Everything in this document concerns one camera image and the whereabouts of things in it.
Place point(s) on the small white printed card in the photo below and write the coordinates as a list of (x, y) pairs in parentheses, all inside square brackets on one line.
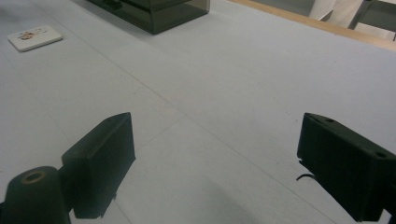
[(34, 39)]

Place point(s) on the white table mat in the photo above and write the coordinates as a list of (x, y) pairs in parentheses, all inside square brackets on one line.
[(218, 93)]

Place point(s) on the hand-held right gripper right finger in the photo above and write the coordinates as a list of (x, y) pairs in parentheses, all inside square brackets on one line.
[(345, 168)]

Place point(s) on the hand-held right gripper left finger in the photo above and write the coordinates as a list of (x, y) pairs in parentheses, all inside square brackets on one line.
[(99, 161)]

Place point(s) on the dark translucent storage box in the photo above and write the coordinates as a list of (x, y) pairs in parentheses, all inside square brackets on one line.
[(162, 15)]

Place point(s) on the wooden table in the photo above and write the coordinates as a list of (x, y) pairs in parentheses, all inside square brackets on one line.
[(311, 22)]

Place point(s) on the white desk frame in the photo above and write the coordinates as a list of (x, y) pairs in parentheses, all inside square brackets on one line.
[(381, 14)]

